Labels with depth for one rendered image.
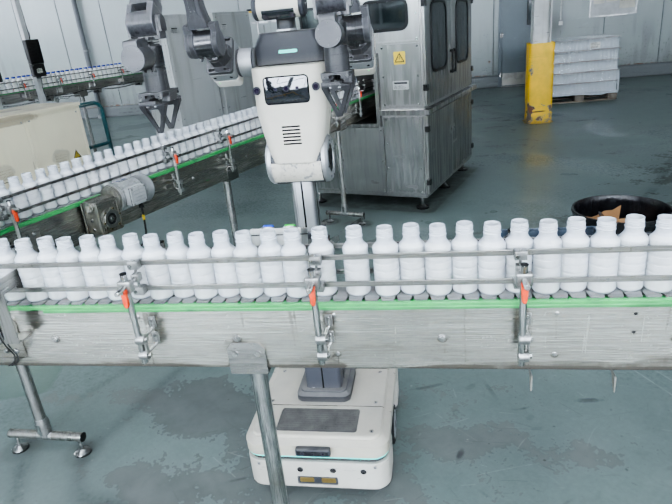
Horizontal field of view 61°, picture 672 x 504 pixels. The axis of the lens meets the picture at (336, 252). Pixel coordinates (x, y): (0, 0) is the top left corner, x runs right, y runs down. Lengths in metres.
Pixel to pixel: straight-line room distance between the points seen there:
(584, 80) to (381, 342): 9.56
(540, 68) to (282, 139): 7.17
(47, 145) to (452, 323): 4.49
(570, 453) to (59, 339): 1.84
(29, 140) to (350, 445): 3.98
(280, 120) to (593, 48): 9.11
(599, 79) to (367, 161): 6.31
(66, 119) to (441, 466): 4.32
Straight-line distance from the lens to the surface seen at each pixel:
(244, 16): 8.38
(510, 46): 13.29
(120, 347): 1.59
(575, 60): 10.62
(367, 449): 2.08
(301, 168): 1.88
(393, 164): 5.06
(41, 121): 5.38
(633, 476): 2.43
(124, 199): 2.66
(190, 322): 1.46
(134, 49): 1.43
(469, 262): 1.30
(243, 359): 1.46
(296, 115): 1.84
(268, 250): 1.34
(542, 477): 2.35
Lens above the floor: 1.60
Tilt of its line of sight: 22 degrees down
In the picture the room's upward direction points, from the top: 6 degrees counter-clockwise
